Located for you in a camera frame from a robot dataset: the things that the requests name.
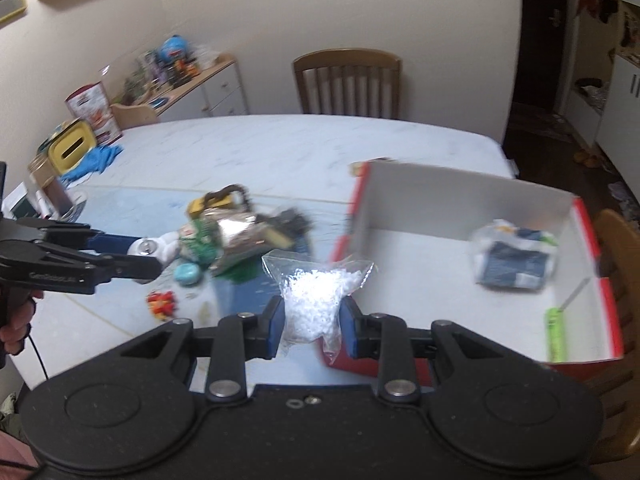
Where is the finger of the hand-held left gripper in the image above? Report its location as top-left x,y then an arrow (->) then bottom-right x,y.
75,252 -> 167,286
30,217 -> 143,257

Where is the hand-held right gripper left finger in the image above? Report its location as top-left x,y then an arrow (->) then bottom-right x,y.
119,296 -> 287,403

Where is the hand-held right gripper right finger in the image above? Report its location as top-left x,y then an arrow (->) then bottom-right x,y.
337,298 -> 503,403

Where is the white drink can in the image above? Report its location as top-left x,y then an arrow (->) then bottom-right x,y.
127,234 -> 181,266

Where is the clear bag of white beads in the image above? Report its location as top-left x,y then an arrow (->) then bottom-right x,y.
261,254 -> 375,366

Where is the brown furry roll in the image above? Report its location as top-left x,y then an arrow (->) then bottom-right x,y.
187,185 -> 253,222

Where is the red cardboard box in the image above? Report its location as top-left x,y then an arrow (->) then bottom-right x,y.
327,160 -> 626,378

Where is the clear bag of black pieces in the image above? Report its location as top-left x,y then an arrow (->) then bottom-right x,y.
270,207 -> 313,238

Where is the person's left hand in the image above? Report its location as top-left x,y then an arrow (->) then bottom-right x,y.
0,300 -> 37,368

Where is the small red toy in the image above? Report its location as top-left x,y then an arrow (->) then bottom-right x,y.
146,290 -> 179,320

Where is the teal round object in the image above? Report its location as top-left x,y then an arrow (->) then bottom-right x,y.
174,262 -> 202,287

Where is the green packet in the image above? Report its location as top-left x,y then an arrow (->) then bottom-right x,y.
179,224 -> 266,281

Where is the white box with dark panel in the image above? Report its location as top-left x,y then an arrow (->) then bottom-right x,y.
0,182 -> 42,219

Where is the blue cloth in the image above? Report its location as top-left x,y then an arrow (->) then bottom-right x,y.
60,145 -> 124,183

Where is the pale yellow sponge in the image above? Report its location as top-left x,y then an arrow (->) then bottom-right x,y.
262,227 -> 296,252

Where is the glass jar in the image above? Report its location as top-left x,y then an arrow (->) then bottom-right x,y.
27,152 -> 62,187

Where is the yellow tissue box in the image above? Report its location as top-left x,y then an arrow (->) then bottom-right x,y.
49,124 -> 97,177

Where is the small wooden seat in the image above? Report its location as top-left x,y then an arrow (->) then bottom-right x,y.
110,102 -> 159,131

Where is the red printed carton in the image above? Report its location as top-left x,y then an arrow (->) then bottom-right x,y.
65,82 -> 123,143

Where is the blue white plastic packet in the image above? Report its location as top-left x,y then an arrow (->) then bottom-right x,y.
470,219 -> 561,293

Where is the wooden sideboard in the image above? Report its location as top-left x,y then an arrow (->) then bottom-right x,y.
110,55 -> 249,131

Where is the pile of toys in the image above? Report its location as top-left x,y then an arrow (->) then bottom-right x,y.
120,35 -> 221,101

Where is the green pen-shaped tool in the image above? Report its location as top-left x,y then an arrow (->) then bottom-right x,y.
545,280 -> 591,363

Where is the wooden slat-back chair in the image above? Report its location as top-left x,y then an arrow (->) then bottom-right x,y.
292,49 -> 403,121

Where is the dark door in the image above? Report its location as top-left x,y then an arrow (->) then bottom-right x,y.
514,0 -> 583,106

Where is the red hanging garment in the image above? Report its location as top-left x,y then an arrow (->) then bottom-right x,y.
575,0 -> 621,23

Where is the black cable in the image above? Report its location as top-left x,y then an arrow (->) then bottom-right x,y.
25,325 -> 51,382

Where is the white cabinet with black handles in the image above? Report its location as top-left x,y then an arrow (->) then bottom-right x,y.
565,55 -> 640,171

